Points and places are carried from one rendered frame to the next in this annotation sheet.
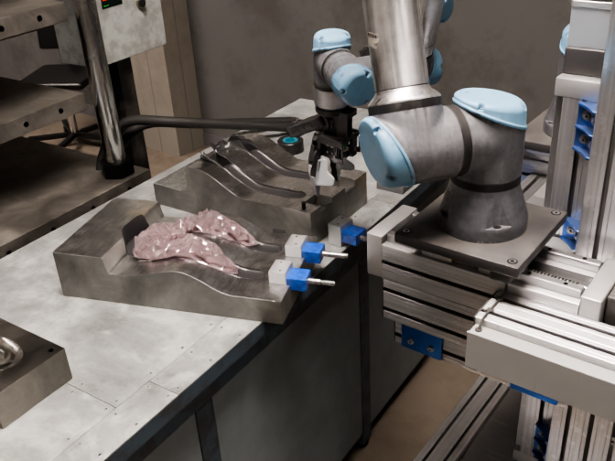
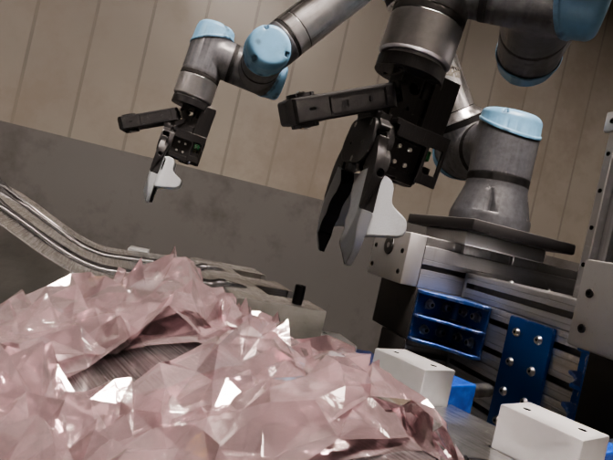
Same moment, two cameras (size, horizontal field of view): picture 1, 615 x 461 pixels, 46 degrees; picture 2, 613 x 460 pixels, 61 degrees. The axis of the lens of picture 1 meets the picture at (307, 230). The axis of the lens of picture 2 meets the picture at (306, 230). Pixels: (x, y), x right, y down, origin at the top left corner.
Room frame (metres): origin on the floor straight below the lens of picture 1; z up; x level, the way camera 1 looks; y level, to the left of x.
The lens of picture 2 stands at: (1.21, 0.41, 0.96)
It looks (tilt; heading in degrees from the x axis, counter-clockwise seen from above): 0 degrees down; 303
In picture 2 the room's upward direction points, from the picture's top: 13 degrees clockwise
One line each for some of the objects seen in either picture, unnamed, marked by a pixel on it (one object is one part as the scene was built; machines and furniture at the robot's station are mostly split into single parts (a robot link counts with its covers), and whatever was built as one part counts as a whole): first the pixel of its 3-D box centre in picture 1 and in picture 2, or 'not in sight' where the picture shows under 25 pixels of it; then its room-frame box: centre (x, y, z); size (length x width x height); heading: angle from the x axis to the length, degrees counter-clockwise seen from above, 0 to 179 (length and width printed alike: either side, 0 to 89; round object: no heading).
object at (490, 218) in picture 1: (483, 196); not in sight; (1.09, -0.30, 1.09); 0.15 x 0.15 x 0.10
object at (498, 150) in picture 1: (484, 133); not in sight; (1.09, -0.30, 1.20); 0.13 x 0.12 x 0.14; 105
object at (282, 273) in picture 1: (303, 280); (578, 454); (1.23, 0.01, 0.86); 0.13 x 0.05 x 0.05; 72
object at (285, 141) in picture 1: (290, 144); not in sight; (2.05, 0.03, 0.82); 0.08 x 0.08 x 0.04
